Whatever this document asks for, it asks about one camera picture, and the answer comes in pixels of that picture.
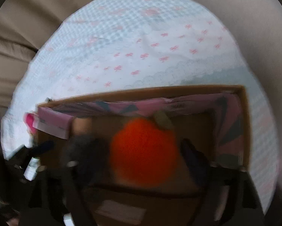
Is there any green tissue pack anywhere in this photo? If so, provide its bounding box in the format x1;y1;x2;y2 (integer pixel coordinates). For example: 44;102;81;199
24;158;40;181

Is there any magenta cylindrical pouch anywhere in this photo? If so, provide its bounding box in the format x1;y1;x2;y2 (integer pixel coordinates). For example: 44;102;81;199
23;113;37;135

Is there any orange plush carrot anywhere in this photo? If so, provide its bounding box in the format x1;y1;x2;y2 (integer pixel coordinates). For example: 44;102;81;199
109;117;179;188

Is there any pink patterned cardboard box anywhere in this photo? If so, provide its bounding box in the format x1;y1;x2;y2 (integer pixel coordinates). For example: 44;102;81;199
33;85;251;225

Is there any blue checkered bed blanket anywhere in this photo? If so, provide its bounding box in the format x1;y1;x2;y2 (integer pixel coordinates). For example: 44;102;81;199
2;0;279;211

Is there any beige curtain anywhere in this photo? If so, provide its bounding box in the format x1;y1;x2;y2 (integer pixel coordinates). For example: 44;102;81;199
0;0;187;113

